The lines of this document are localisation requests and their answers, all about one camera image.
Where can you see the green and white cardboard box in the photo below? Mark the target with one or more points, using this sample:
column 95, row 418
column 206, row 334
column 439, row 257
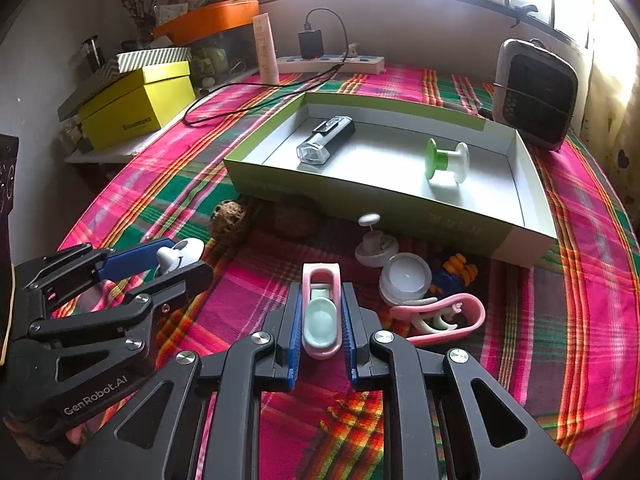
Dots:
column 380, row 180

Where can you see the yellow box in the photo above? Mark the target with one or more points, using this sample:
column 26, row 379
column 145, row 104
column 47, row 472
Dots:
column 135, row 110

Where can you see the black jar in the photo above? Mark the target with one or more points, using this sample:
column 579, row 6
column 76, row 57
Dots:
column 92, row 55

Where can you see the olive patterned box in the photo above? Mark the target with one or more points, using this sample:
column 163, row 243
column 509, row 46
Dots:
column 87, row 92

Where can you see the plaid blanket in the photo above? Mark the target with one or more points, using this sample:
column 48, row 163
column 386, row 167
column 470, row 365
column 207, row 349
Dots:
column 575, row 260

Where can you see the brown walnut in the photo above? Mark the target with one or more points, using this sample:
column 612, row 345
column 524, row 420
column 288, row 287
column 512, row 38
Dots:
column 295, row 217
column 229, row 222

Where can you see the grey space heater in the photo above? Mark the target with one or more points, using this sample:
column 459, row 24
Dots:
column 537, row 95

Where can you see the orange box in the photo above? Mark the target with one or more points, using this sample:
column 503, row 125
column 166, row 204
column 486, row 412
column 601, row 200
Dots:
column 215, row 17

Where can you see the white plug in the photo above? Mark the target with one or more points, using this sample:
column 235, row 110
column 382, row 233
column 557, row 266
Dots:
column 353, row 50

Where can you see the pale curtain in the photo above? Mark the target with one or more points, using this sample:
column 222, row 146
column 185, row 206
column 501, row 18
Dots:
column 615, row 110

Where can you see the white plastic scoop piece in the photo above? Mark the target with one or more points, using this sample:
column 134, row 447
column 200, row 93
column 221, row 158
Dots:
column 182, row 252

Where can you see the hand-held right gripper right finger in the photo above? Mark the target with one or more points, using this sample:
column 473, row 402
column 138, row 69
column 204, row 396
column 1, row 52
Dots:
column 350, row 340

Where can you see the dark patterned box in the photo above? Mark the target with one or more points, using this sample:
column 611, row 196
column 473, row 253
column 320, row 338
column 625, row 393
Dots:
column 7, row 175

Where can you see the black flashlight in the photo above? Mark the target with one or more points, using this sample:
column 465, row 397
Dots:
column 325, row 140

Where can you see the white round puck light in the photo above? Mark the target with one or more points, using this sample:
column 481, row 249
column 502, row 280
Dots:
column 405, row 280

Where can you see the orange and blue toy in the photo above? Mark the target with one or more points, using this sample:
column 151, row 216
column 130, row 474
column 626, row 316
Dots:
column 462, row 270

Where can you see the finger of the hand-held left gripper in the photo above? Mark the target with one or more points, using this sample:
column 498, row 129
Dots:
column 170, row 285
column 132, row 261

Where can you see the white plunger stopper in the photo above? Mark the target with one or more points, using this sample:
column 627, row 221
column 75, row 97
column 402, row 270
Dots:
column 372, row 252

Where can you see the pink clip with teal insert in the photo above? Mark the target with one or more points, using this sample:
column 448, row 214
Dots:
column 320, row 320

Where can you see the pink and white curved clip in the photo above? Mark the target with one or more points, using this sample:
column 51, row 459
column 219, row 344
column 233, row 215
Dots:
column 435, row 328

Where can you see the white power strip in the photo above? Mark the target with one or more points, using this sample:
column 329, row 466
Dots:
column 360, row 64

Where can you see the green and white spool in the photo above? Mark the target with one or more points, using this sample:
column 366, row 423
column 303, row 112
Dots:
column 432, row 157

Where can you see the striped box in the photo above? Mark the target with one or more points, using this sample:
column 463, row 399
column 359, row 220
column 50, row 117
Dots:
column 150, row 57

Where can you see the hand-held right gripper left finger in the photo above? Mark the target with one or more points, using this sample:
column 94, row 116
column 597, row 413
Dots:
column 296, row 340

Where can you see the green jar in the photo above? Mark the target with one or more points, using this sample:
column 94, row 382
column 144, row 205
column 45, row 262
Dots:
column 202, row 62

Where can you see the white tube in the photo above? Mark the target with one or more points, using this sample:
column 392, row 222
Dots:
column 265, row 50

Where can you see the black window latch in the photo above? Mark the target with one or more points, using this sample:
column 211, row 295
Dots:
column 525, row 10

